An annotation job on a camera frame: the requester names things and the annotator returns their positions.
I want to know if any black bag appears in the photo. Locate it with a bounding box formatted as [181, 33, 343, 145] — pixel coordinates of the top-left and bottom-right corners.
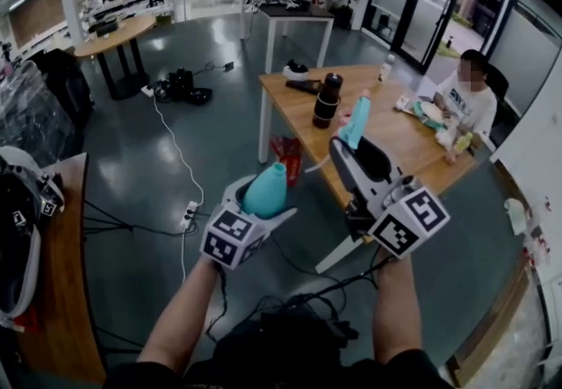
[169, 68, 195, 102]

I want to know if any white tissue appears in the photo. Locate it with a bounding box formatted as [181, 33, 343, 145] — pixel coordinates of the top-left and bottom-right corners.
[503, 198, 526, 235]

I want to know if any teal spray bottle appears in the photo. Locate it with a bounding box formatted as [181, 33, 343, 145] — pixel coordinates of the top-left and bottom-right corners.
[241, 162, 290, 220]

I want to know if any plastic-wrapped stack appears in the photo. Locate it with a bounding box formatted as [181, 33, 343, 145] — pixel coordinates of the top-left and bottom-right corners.
[0, 60, 76, 167]

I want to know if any black flat case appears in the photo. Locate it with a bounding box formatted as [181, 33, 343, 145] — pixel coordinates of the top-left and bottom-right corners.
[285, 78, 324, 95]

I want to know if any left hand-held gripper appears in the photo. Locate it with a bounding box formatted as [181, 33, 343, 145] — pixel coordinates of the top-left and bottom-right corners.
[199, 174, 299, 270]

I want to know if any red bag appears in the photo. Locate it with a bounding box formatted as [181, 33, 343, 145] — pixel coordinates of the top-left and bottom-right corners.
[270, 135, 304, 186]

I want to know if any teal pink spray nozzle head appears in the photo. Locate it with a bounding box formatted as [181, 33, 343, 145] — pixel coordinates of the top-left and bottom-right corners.
[305, 89, 372, 174]

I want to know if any person's right forearm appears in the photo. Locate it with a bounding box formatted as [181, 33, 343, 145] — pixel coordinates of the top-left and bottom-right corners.
[372, 249, 423, 364]

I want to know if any dark brown tumbler bottle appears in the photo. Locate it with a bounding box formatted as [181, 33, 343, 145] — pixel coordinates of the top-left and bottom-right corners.
[312, 72, 343, 129]

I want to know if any white black gripper device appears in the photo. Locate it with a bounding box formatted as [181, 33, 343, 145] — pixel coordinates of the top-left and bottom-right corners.
[0, 145, 66, 329]

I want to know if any black-top white table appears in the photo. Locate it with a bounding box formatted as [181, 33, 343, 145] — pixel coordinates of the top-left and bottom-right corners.
[258, 3, 336, 75]

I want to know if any person's left forearm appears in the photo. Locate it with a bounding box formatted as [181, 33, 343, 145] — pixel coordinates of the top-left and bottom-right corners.
[138, 257, 220, 373]

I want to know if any teal food bag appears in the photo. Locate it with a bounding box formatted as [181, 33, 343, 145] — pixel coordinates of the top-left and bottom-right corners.
[412, 99, 449, 129]

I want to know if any black draped chair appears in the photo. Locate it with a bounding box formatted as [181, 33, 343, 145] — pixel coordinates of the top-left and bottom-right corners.
[30, 47, 96, 129]

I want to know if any white power strip with cable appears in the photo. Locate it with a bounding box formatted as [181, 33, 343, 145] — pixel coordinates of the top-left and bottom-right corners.
[152, 95, 205, 206]

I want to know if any wooden table with white legs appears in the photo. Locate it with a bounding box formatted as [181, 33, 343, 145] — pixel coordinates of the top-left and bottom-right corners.
[257, 65, 479, 272]

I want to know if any curved wooden desk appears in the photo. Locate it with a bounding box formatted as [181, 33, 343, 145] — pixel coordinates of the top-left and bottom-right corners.
[17, 152, 106, 384]

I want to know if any black cable bundle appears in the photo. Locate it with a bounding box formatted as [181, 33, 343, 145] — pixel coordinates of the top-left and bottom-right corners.
[205, 237, 392, 342]

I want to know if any black round pouch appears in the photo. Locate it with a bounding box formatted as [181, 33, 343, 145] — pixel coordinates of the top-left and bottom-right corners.
[186, 87, 214, 106]

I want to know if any white black headset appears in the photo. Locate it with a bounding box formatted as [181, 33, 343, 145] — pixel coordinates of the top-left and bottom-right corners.
[283, 59, 310, 79]

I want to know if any yellow white food packet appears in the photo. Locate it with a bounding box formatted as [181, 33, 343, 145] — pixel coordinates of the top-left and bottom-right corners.
[435, 126, 475, 164]

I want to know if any red block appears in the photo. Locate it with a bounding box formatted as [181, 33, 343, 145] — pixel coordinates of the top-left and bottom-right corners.
[15, 306, 40, 331]

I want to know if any black office chair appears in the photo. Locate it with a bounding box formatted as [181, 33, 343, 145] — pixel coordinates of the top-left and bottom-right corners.
[482, 64, 519, 147]

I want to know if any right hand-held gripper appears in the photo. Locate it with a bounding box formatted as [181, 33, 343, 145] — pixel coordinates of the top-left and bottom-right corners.
[328, 136, 452, 259]

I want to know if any person's black clothing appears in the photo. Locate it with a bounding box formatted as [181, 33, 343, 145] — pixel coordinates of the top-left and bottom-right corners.
[103, 310, 453, 389]

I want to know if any round wooden table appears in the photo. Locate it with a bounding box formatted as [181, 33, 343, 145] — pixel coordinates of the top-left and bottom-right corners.
[73, 14, 157, 101]

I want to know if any small white bottle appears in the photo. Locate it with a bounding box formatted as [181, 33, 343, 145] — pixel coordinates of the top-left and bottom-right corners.
[378, 54, 396, 83]

